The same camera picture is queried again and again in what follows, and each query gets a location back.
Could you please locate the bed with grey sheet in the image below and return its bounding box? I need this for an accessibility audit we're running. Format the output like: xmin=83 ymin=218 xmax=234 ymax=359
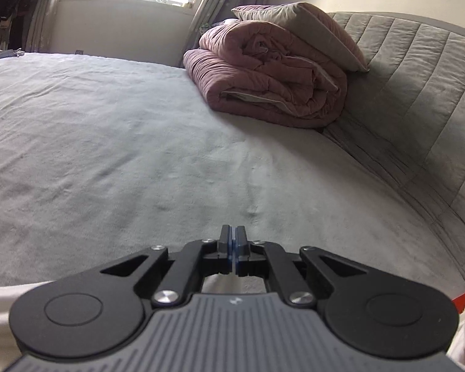
xmin=0 ymin=52 xmax=465 ymax=318

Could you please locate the grey padded headboard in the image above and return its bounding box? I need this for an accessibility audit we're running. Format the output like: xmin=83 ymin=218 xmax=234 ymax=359
xmin=321 ymin=11 xmax=465 ymax=280

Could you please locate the grey pink pillow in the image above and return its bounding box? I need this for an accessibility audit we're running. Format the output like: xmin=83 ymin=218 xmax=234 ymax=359
xmin=231 ymin=2 xmax=370 ymax=72

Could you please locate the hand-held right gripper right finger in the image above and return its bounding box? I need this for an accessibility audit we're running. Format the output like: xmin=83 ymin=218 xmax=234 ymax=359
xmin=234 ymin=225 xmax=367 ymax=308

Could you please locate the pink folded quilt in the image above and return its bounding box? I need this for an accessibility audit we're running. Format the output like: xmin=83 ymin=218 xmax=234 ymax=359
xmin=183 ymin=19 xmax=348 ymax=129

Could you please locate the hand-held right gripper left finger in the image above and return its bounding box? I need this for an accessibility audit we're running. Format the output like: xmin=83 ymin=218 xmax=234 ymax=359
xmin=101 ymin=225 xmax=233 ymax=308

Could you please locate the white t-shirt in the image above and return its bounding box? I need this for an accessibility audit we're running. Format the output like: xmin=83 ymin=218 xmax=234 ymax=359
xmin=0 ymin=275 xmax=465 ymax=372

